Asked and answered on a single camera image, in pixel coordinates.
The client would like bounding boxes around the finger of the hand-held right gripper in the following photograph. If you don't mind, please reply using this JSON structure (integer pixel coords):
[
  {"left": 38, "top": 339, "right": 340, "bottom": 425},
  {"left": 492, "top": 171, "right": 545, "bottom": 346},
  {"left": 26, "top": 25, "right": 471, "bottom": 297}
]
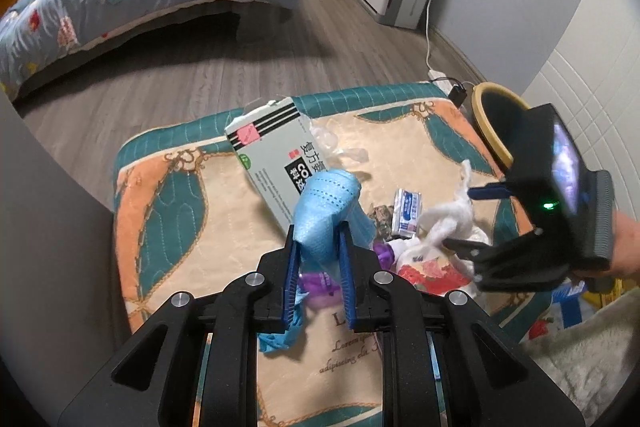
[
  {"left": 442, "top": 227, "right": 571, "bottom": 294},
  {"left": 467, "top": 183, "right": 513, "bottom": 202}
]

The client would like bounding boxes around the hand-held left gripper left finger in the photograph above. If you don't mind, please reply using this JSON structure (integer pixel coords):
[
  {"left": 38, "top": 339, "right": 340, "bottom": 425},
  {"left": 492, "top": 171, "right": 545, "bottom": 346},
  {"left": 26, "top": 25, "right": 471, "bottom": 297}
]
[{"left": 57, "top": 223, "right": 306, "bottom": 427}]

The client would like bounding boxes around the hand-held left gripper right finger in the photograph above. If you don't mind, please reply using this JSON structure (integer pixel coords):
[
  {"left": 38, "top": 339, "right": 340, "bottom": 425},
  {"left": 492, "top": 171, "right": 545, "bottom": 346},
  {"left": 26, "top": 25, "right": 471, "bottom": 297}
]
[{"left": 336, "top": 221, "right": 586, "bottom": 427}]

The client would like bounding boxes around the white tissue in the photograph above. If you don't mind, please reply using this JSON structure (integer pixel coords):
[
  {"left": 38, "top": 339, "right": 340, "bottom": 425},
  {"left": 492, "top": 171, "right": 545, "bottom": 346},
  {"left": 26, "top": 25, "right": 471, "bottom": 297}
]
[{"left": 417, "top": 159, "right": 488, "bottom": 254}]

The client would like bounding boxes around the yellow rimmed blue trash bin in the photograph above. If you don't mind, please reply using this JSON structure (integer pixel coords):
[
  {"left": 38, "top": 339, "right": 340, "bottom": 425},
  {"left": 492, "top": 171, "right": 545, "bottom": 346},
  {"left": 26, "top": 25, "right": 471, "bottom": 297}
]
[{"left": 471, "top": 82, "right": 533, "bottom": 170}]

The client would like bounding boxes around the blue face mask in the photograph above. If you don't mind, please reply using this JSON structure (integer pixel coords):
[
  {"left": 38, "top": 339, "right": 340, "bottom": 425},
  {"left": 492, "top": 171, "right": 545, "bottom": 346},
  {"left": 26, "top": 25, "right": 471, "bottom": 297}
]
[{"left": 257, "top": 169, "right": 376, "bottom": 358}]

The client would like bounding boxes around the red white wrapper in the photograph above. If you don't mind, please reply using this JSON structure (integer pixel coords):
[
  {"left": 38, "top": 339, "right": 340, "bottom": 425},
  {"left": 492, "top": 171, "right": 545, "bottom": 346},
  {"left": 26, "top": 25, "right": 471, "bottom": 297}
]
[{"left": 395, "top": 242, "right": 482, "bottom": 304}]

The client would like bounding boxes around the grey green cardboard box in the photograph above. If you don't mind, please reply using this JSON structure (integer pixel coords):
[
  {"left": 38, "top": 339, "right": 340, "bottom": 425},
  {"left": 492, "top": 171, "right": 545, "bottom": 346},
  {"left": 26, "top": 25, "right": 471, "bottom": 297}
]
[{"left": 224, "top": 97, "right": 346, "bottom": 228}]

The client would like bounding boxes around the person's right forearm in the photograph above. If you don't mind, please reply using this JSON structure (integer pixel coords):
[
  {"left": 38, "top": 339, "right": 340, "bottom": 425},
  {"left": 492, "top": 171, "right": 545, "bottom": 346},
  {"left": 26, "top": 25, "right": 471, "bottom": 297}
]
[{"left": 607, "top": 211, "right": 640, "bottom": 279}]

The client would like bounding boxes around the purple plastic wrapper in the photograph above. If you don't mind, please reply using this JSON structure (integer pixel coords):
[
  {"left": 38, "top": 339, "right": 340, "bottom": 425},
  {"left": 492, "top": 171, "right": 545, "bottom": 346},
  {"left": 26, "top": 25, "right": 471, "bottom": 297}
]
[{"left": 299, "top": 241, "right": 401, "bottom": 309}]

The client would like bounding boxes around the dark patterned crumpled wrapper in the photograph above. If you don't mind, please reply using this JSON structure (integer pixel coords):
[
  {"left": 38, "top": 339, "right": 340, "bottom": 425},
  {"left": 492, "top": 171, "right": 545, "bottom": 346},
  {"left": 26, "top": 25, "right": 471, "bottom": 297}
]
[{"left": 369, "top": 204, "right": 397, "bottom": 239}]

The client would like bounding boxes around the white panelled wardrobe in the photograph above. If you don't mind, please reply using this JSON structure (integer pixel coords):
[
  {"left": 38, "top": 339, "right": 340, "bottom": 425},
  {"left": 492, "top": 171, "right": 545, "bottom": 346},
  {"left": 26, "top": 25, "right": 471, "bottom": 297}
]
[{"left": 520, "top": 22, "right": 640, "bottom": 228}]

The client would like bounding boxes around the blue printed bag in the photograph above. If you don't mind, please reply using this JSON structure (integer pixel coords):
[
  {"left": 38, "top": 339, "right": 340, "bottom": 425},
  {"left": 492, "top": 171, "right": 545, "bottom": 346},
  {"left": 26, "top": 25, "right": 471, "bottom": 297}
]
[{"left": 552, "top": 281, "right": 603, "bottom": 329}]

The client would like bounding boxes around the small white blue packet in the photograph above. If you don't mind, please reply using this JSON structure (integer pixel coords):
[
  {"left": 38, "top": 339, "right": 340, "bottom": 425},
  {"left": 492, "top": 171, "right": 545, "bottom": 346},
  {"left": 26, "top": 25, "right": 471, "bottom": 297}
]
[{"left": 390, "top": 188, "right": 426, "bottom": 238}]

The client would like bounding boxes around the black charger plug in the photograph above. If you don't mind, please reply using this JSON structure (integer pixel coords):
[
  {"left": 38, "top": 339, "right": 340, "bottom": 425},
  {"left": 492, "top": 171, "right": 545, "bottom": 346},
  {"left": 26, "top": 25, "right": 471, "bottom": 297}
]
[{"left": 447, "top": 84, "right": 471, "bottom": 108}]

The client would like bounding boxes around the patterned quilted mat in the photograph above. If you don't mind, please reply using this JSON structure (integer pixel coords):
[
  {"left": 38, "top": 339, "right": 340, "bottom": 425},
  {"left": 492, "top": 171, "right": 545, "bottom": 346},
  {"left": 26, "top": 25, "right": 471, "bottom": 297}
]
[{"left": 112, "top": 82, "right": 556, "bottom": 427}]

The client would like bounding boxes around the clear plastic wrapper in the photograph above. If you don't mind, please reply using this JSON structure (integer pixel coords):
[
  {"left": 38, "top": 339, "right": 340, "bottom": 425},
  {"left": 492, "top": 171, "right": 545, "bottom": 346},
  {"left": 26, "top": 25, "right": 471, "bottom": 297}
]
[{"left": 310, "top": 122, "right": 369, "bottom": 168}]

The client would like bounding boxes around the white power strip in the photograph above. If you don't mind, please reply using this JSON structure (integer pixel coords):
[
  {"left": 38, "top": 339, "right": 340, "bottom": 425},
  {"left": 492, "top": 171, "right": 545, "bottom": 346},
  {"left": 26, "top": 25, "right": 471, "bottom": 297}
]
[{"left": 427, "top": 69, "right": 463, "bottom": 95}]

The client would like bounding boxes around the fluffy cream blanket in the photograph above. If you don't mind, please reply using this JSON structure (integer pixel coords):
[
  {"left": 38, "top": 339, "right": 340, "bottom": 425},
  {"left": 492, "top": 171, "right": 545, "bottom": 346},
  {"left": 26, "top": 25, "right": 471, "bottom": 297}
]
[{"left": 520, "top": 287, "right": 640, "bottom": 427}]

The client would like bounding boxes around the grey bed base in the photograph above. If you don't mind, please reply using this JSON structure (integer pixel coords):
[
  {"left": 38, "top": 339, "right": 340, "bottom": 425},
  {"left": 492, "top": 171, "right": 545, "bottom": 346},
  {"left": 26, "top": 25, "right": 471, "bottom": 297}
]
[{"left": 15, "top": 0, "right": 301, "bottom": 104}]

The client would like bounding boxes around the white power cable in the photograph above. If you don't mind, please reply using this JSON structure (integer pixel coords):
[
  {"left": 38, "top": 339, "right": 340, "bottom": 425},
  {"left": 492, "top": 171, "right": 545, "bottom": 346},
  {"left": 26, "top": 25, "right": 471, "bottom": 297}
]
[{"left": 424, "top": 0, "right": 437, "bottom": 75}]

